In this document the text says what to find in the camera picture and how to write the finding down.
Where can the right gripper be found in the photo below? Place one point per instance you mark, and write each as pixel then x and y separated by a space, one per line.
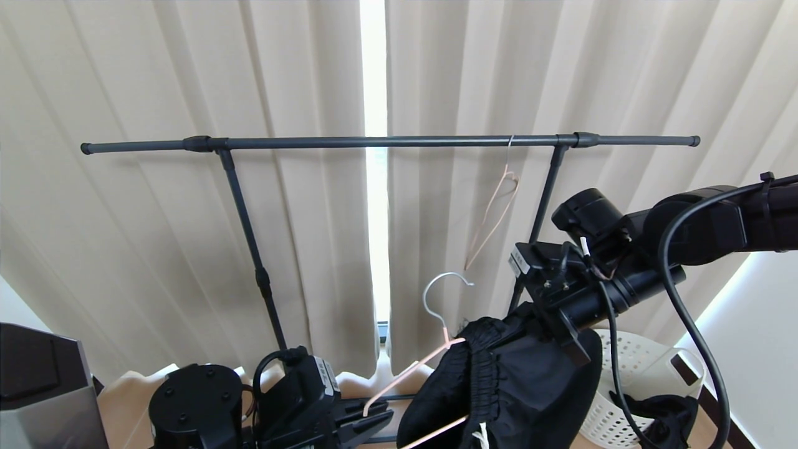
pixel 623 293

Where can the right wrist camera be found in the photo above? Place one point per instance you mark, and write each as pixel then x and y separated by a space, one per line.
pixel 548 262

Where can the white laundry basket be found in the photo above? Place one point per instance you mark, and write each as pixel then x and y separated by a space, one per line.
pixel 648 368

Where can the black clothes rack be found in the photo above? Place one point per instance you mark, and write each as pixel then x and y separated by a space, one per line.
pixel 299 142

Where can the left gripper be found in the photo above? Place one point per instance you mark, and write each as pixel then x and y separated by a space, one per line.
pixel 312 433

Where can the black shorts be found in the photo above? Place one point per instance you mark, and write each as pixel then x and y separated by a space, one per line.
pixel 530 399

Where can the pink clothes hanger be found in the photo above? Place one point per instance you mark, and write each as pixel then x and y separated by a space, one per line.
pixel 506 173
pixel 446 337

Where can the beige curtain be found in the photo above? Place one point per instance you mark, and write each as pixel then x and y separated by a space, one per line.
pixel 686 62
pixel 156 81

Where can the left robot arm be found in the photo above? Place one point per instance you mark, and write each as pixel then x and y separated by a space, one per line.
pixel 37 399

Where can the black garment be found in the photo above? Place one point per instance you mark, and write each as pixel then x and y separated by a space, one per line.
pixel 673 411

